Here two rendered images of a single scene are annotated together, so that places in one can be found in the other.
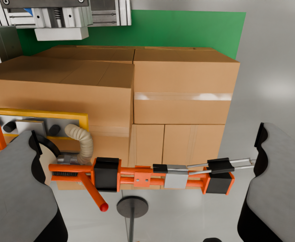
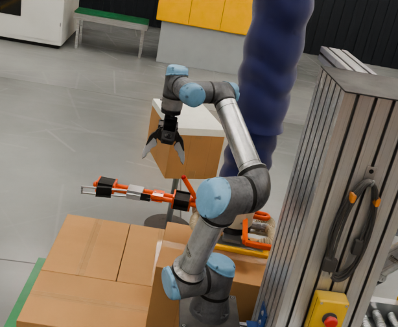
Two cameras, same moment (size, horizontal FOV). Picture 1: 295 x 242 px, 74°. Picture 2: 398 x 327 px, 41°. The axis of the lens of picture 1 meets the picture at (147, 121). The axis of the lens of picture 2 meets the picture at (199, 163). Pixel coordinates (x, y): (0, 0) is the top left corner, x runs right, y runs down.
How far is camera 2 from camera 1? 1.86 m
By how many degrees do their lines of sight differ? 38
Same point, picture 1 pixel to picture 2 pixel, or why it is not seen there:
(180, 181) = (132, 187)
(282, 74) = not seen: outside the picture
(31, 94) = (237, 275)
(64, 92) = not seen: hidden behind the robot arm
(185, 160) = (94, 244)
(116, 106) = (170, 258)
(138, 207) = (158, 226)
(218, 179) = (107, 183)
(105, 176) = (182, 198)
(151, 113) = (131, 292)
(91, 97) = not seen: hidden behind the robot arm
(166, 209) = (117, 217)
